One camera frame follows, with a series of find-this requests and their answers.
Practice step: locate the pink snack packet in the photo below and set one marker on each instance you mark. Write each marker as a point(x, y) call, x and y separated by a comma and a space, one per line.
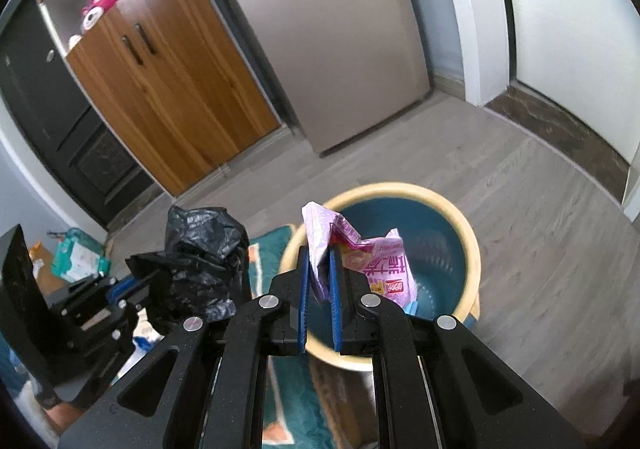
point(385, 269)

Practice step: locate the green and white packet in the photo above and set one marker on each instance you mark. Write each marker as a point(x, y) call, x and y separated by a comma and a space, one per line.
point(75, 256)

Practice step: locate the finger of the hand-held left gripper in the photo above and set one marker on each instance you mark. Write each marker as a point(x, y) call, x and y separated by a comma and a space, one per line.
point(122, 290)
point(145, 266)

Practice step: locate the black plastic bag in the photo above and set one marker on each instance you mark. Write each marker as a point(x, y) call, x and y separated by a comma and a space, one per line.
point(205, 239)

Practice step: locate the wooden cabinet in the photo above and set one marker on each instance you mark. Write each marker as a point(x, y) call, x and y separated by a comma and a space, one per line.
point(175, 79)

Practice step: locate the grey refrigerator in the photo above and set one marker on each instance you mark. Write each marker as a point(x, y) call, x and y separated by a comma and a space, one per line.
point(325, 29)

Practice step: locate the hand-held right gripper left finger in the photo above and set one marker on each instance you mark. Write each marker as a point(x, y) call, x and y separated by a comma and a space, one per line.
point(302, 301)

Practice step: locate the teal patterned rug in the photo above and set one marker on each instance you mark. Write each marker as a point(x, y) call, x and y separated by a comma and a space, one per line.
point(295, 409)

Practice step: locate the black door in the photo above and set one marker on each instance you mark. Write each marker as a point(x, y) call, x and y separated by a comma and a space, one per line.
point(45, 94)

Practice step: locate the cardboard box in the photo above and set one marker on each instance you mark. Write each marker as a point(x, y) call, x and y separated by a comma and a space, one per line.
point(47, 279)

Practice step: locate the blue bin with yellow rim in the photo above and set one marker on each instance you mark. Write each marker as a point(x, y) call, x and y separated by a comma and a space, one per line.
point(440, 239)

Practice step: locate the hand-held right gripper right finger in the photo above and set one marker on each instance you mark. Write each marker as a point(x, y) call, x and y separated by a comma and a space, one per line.
point(336, 306)

